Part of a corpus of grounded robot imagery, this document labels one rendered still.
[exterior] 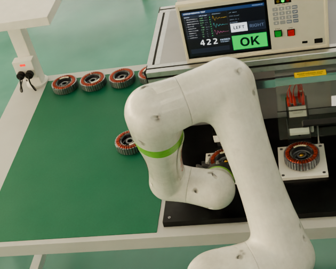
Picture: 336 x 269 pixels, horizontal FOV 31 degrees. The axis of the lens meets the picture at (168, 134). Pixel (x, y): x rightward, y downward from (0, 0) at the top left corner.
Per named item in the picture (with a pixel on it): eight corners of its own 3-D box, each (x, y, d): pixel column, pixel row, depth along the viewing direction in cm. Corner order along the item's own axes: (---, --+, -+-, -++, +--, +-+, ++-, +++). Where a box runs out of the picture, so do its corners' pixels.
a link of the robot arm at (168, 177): (178, 162, 136) (188, 118, 140) (129, 153, 138) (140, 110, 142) (186, 210, 169) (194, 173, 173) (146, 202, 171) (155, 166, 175)
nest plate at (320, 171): (328, 177, 189) (328, 174, 188) (279, 181, 192) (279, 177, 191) (324, 145, 200) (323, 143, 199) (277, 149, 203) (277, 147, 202)
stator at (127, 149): (111, 147, 226) (108, 139, 223) (135, 132, 230) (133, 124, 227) (127, 160, 218) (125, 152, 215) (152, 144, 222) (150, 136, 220)
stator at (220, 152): (244, 176, 195) (242, 168, 192) (209, 179, 197) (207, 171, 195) (244, 153, 203) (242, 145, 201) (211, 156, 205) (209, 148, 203)
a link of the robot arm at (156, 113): (192, 112, 120) (169, 63, 125) (132, 135, 119) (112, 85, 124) (195, 147, 137) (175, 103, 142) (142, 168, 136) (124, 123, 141)
